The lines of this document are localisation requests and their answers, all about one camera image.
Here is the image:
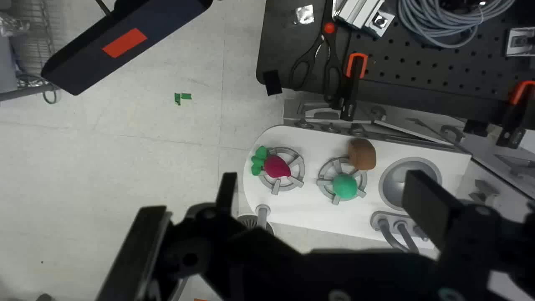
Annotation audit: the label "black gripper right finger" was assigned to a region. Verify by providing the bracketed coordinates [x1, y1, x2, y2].
[402, 168, 466, 250]

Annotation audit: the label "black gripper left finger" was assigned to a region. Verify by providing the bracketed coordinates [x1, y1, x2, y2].
[216, 170, 240, 217]

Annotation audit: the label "grey toy tap nozzle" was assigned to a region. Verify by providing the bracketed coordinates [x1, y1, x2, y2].
[377, 215, 409, 252]

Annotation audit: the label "grey toy sink bowl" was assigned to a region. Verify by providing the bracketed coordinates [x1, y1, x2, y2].
[379, 155, 444, 212]

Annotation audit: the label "grey toy stove knob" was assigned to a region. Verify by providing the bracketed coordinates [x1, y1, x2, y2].
[255, 202, 275, 230]

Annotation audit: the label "grey toy faucet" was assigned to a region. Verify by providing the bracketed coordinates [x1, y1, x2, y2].
[370, 208, 435, 255]

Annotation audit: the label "pink toy radish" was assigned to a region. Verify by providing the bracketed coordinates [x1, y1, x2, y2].
[250, 143, 293, 180]

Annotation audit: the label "brown toy potato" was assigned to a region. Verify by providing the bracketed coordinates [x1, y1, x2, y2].
[345, 136, 380, 170]

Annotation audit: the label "green toy vegetable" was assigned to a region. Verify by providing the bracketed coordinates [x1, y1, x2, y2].
[332, 172, 360, 202]

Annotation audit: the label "white toy kitchen countertop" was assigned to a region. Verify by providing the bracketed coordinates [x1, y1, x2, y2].
[243, 123, 476, 258]

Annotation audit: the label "small black block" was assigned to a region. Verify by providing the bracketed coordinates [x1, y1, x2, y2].
[263, 68, 285, 96]

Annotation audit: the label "black perforated board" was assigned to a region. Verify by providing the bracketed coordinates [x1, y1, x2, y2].
[255, 0, 535, 123]

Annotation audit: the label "black scissors with orange pivot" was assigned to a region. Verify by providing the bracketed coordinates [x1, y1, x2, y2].
[288, 0, 347, 91]

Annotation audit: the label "dark box with orange label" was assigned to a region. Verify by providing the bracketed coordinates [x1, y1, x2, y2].
[41, 0, 216, 96]

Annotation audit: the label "white label plate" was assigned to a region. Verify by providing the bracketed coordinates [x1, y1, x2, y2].
[506, 24, 535, 58]

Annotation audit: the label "small white tag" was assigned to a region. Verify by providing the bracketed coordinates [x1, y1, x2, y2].
[295, 3, 318, 24]

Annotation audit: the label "silver white box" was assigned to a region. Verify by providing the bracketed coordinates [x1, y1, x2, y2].
[332, 0, 399, 38]

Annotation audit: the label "grey toy tap handle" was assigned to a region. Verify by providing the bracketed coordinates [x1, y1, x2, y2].
[397, 218, 424, 252]

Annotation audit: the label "grey toy kitchen back rail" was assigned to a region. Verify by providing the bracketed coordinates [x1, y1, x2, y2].
[283, 101, 466, 150]

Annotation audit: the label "orange handled black clamp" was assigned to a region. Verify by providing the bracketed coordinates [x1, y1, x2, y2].
[337, 51, 372, 121]
[497, 78, 535, 150]

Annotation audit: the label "grey coiled cable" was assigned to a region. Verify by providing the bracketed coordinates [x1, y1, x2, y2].
[395, 0, 519, 49]

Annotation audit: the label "metal wire rack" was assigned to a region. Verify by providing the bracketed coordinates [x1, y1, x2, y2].
[0, 0, 61, 105]

